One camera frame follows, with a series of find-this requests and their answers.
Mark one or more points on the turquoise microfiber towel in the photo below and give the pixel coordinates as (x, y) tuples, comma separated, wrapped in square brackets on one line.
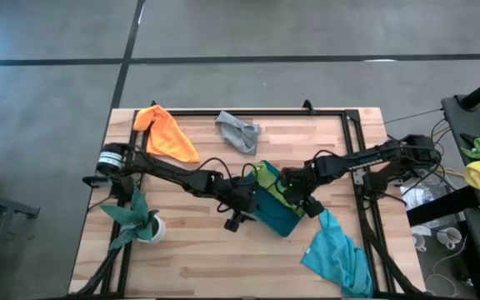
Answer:
[(336, 258)]

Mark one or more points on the green microfiber towel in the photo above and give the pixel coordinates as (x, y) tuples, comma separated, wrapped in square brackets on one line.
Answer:
[(271, 179)]

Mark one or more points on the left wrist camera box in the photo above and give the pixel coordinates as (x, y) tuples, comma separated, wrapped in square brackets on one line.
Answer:
[(231, 225)]

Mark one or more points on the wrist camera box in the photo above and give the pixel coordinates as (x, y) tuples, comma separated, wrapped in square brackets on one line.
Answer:
[(314, 207), (231, 225)]

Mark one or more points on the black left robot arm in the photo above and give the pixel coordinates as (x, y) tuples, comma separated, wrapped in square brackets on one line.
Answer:
[(169, 171)]

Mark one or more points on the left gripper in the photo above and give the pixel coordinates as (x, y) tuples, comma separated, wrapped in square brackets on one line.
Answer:
[(244, 211)]

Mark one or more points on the dark metal stand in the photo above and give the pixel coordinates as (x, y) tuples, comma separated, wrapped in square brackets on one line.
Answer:
[(6, 202)]

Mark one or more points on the white plastic bag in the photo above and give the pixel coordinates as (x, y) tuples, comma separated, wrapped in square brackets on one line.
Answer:
[(417, 196)]

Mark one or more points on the orange microfiber towel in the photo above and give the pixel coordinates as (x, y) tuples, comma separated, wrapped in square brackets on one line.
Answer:
[(165, 137)]

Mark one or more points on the white mug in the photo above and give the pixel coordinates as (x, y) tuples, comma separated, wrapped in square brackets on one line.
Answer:
[(420, 241), (448, 237)]

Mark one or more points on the grey microfiber towel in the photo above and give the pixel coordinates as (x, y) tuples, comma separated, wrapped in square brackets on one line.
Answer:
[(240, 133)]

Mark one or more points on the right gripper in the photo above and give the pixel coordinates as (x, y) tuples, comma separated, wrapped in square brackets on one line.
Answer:
[(296, 192)]

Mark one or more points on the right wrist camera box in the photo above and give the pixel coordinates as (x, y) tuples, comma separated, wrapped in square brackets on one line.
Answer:
[(314, 207)]

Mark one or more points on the artificial green plant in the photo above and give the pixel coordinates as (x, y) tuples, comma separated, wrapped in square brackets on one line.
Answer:
[(133, 216)]

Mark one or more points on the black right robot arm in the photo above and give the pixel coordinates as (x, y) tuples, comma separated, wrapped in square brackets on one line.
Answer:
[(361, 160)]

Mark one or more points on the teal plastic basket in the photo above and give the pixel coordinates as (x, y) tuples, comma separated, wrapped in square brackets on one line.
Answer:
[(275, 216)]

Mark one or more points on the dark grey cart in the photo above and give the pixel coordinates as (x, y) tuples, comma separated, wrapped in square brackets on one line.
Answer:
[(465, 121)]

